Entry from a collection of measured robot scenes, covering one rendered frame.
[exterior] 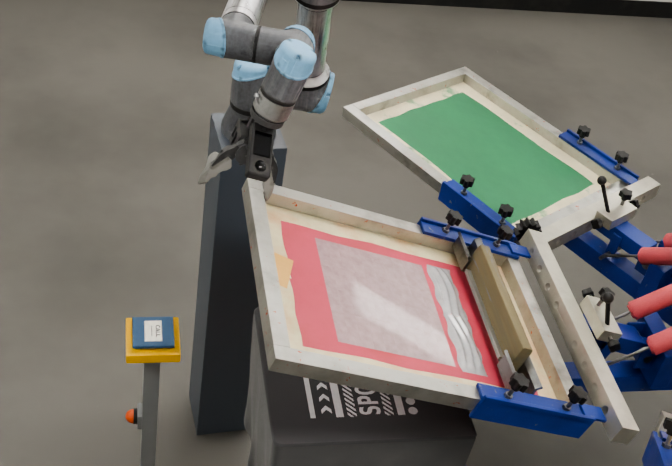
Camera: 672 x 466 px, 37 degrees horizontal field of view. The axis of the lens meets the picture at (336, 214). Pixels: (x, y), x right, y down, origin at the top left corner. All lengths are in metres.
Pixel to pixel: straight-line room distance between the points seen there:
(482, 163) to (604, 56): 3.10
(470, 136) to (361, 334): 1.32
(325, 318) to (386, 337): 0.15
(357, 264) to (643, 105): 3.70
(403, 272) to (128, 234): 1.99
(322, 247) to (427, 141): 1.01
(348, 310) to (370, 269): 0.19
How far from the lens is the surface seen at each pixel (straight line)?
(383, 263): 2.45
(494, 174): 3.24
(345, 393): 2.44
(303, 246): 2.35
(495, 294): 2.44
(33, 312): 3.93
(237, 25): 2.02
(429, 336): 2.33
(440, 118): 3.44
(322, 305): 2.22
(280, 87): 1.91
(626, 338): 2.65
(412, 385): 2.12
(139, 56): 5.41
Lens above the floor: 2.77
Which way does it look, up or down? 38 degrees down
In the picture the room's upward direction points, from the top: 11 degrees clockwise
